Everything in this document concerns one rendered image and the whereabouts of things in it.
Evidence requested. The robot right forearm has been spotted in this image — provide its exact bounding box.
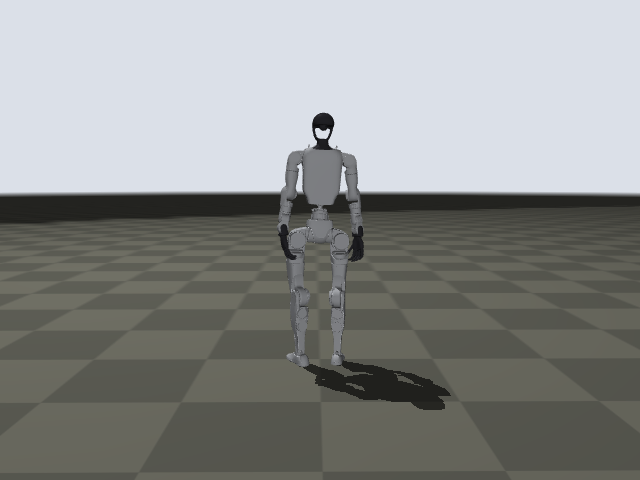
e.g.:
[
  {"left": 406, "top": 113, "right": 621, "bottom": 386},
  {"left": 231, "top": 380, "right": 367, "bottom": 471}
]
[{"left": 349, "top": 189, "right": 364, "bottom": 234}]

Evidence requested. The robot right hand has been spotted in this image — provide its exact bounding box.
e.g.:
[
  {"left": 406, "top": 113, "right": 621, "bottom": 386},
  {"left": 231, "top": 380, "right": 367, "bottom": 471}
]
[{"left": 347, "top": 226, "right": 364, "bottom": 262}]

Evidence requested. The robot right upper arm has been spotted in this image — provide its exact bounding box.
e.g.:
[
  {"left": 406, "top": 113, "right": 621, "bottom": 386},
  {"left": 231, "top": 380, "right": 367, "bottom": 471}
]
[{"left": 341, "top": 152, "right": 358, "bottom": 202}]

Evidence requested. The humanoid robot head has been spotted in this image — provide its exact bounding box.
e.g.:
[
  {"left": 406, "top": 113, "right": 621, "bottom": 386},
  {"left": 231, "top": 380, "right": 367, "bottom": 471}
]
[{"left": 312, "top": 113, "right": 334, "bottom": 150}]

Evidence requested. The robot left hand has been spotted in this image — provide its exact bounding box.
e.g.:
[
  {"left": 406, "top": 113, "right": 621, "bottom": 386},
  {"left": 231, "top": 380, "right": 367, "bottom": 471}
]
[{"left": 278, "top": 224, "right": 297, "bottom": 260}]

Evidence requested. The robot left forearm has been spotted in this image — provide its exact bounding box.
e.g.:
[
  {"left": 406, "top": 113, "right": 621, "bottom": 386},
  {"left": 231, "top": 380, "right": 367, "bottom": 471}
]
[{"left": 277, "top": 187, "right": 293, "bottom": 233}]

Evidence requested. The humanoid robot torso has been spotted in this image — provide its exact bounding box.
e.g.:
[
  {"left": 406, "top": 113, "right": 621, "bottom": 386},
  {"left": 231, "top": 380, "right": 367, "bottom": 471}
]
[{"left": 302, "top": 144, "right": 343, "bottom": 243}]

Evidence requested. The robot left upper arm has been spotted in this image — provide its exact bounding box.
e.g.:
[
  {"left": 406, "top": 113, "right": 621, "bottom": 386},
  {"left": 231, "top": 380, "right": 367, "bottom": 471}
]
[{"left": 284, "top": 150, "right": 305, "bottom": 200}]

